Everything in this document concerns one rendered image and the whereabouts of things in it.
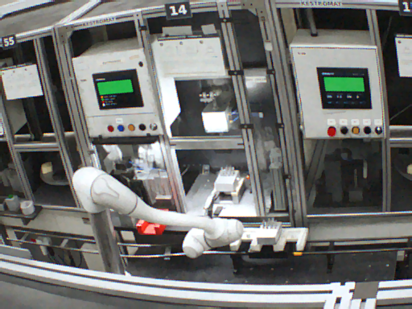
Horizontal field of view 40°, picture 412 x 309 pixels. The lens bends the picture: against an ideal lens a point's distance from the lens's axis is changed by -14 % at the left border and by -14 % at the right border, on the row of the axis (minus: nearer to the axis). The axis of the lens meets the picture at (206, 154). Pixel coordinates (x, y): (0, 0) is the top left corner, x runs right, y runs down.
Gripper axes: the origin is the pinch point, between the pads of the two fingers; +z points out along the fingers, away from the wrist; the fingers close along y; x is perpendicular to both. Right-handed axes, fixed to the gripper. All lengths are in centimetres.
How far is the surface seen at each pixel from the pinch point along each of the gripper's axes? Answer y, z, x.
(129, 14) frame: 101, 3, 25
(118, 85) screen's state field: 65, 0, 37
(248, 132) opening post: 36.0, 3.4, -20.6
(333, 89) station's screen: 59, -1, -65
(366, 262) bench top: -33, -10, -79
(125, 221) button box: -6.7, -10.8, 48.3
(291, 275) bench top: -33, -18, -39
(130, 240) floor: -101, 93, 117
